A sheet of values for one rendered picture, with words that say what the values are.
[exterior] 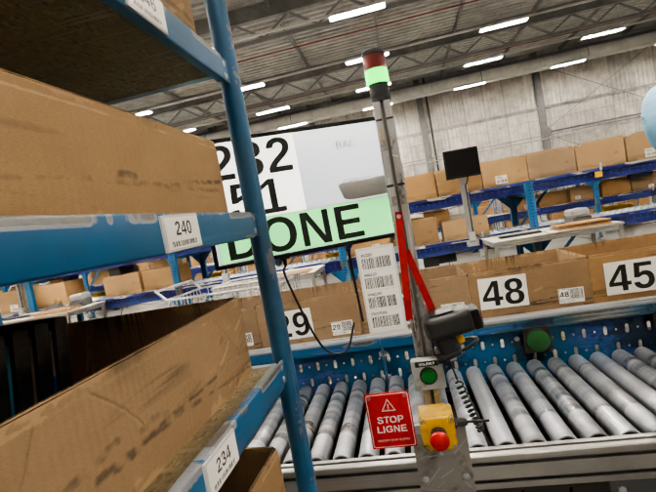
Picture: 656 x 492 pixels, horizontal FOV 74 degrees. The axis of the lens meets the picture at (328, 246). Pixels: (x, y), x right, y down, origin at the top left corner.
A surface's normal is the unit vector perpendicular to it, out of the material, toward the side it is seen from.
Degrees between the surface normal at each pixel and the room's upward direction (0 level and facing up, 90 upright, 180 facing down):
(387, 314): 90
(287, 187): 86
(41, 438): 90
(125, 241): 90
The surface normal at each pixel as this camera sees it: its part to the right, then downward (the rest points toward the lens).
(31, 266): 0.97, -0.17
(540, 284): -0.16, 0.09
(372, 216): 0.17, -0.05
